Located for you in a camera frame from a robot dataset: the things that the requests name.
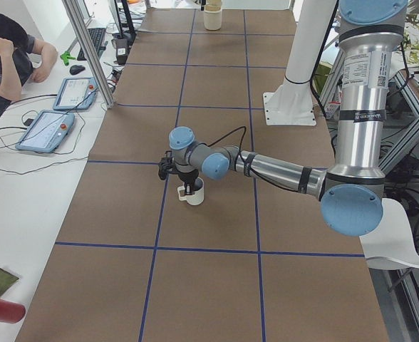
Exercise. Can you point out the white mug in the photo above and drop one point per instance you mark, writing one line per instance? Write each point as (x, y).
(198, 195)

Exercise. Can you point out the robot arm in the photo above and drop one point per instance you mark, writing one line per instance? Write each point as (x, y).
(350, 188)

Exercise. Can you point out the cream plastic basket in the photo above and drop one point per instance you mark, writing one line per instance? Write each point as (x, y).
(212, 15)

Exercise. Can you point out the black keyboard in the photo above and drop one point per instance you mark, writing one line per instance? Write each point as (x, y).
(97, 37)

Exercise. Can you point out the black computer mouse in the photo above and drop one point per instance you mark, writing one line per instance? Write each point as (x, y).
(76, 69)

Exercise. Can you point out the green plastic clamp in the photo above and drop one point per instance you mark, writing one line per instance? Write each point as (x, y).
(66, 57)

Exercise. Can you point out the upper blue teach pendant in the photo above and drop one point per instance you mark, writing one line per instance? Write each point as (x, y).
(76, 94)

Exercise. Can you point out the blue teach pendant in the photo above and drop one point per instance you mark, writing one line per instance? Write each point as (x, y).
(76, 94)
(46, 132)

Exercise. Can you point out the lower blue teach pendant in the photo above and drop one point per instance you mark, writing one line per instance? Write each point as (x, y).
(46, 132)

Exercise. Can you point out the seated person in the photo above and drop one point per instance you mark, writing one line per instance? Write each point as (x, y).
(22, 57)

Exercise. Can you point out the white chair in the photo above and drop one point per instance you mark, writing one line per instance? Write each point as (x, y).
(390, 246)

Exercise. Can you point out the red bottle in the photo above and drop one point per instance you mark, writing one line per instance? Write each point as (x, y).
(11, 312)

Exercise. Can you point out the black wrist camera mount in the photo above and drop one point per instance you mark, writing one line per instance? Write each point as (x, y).
(166, 166)

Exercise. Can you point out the white central mounting post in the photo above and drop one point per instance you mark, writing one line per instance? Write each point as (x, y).
(291, 103)

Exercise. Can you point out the aluminium frame post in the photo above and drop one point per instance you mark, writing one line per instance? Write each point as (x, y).
(76, 19)

